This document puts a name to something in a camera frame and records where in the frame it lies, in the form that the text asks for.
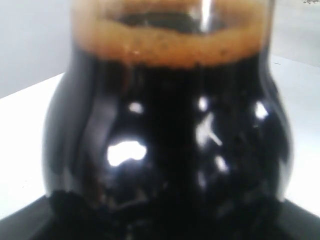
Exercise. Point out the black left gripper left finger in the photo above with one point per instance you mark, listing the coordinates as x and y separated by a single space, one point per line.
33 222

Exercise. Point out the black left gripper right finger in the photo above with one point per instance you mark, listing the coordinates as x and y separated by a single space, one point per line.
295 223

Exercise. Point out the dark soy sauce bottle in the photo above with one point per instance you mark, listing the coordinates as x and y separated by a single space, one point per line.
167 124

